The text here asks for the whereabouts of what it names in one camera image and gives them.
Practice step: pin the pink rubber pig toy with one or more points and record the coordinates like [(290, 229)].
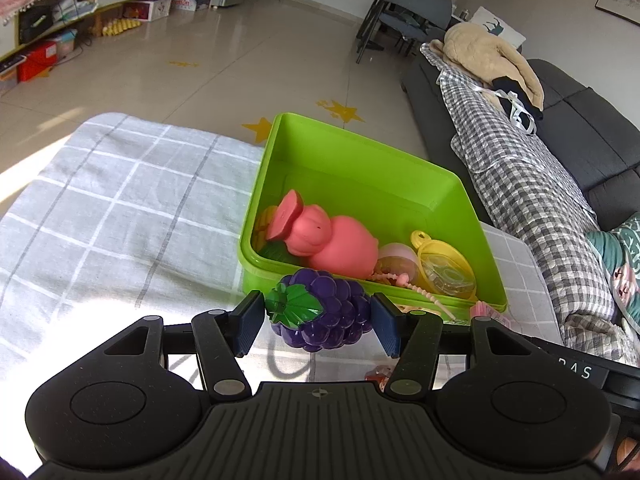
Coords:
[(345, 245)]

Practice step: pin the red storage box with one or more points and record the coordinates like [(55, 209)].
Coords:
[(37, 60)]

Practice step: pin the clear plastic container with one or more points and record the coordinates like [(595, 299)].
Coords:
[(447, 275)]

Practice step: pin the grey checked tablecloth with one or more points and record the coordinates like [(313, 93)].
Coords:
[(125, 210)]

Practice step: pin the pink capsule ball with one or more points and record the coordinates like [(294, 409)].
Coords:
[(395, 260)]

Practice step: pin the dark grey sofa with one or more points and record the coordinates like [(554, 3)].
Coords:
[(590, 125)]

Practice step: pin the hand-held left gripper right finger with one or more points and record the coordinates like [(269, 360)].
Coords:
[(386, 325)]

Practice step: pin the black garment with white ribbons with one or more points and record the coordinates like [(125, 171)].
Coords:
[(515, 97)]

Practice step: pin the teal patterned cushion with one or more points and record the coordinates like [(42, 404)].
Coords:
[(617, 260)]

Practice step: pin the purple toy grapes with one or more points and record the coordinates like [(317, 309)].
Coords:
[(330, 310)]

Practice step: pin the yellow toy pot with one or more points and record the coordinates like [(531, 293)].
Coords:
[(450, 250)]

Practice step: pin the grey chair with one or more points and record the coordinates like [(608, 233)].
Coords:
[(415, 0)]

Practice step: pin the pink beaded stick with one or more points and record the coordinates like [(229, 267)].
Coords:
[(415, 286)]

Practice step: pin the yellow star floor sticker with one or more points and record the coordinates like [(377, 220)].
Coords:
[(342, 111), (184, 63), (260, 129)]

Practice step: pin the plaid sofa cover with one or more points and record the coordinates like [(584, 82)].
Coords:
[(525, 195)]

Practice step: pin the toy corn cob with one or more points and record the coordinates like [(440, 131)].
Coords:
[(264, 230)]

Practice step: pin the white and red box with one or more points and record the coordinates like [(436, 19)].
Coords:
[(147, 9)]

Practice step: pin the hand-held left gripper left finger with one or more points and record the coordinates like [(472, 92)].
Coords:
[(247, 322)]

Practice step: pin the white deer print pillow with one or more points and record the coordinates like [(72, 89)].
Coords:
[(497, 27)]

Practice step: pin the green plastic box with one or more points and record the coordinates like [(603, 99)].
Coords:
[(360, 170)]

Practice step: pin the row of yellow toys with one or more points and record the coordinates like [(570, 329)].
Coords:
[(120, 27)]

